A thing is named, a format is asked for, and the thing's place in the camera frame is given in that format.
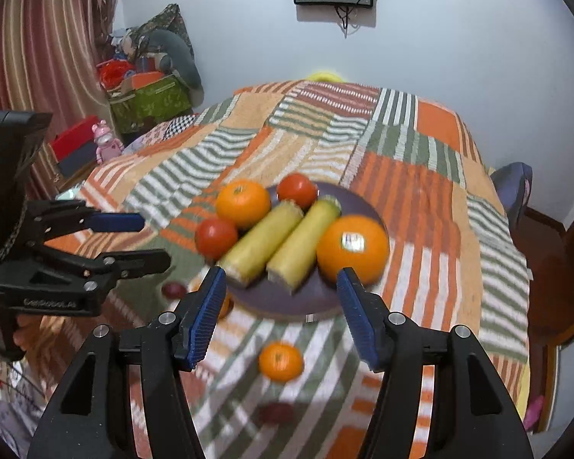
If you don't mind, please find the green storage box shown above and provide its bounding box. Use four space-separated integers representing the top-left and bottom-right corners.
108 74 195 135

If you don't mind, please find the striped red curtain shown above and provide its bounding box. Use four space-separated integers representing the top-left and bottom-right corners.
0 0 121 202

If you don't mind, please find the red tomato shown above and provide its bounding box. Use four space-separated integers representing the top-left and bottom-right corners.
194 217 239 261
276 173 318 210

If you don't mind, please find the black white checkered cloth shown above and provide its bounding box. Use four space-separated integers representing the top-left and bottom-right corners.
160 114 200 140

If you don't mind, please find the large orange with sticker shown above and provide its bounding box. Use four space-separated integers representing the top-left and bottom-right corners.
316 215 390 285

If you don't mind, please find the medium orange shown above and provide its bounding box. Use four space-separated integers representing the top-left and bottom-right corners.
215 179 272 230

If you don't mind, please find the red box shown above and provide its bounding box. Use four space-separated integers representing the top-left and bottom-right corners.
48 116 101 179

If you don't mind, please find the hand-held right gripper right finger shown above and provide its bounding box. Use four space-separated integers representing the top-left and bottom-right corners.
336 268 534 459

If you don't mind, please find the black monitor cable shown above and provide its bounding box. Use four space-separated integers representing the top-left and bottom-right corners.
334 5 365 35

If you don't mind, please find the grey-blue chair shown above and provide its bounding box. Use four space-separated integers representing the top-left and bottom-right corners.
490 163 533 230

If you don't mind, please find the pink object on floor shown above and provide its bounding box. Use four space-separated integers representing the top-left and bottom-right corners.
523 394 547 434

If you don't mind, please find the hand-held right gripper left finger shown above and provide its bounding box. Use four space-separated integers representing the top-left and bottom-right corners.
26 265 228 459

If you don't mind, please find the orange box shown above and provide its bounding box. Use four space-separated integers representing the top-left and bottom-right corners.
119 72 166 94

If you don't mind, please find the red plastic bag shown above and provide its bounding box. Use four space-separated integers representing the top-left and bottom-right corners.
98 60 137 90

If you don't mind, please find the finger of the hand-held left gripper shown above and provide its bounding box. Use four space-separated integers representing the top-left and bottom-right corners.
41 247 172 293
24 198 145 250

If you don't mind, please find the pink floral sheet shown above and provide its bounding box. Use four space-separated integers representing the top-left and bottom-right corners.
123 122 169 150

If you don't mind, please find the camouflage cloth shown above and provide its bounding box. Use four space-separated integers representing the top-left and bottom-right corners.
136 4 193 53

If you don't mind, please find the pile of clothes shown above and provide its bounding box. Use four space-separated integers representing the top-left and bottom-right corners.
109 29 139 64

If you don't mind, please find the yellow-green corn cob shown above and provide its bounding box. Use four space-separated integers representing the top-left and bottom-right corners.
266 196 341 292
219 201 303 288

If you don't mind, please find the striped patchwork blanket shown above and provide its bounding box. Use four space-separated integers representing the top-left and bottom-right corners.
29 79 532 459

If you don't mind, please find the purple plate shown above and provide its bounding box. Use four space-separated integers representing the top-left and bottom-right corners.
217 181 390 316

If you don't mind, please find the pink toy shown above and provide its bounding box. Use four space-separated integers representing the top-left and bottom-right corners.
92 119 124 163

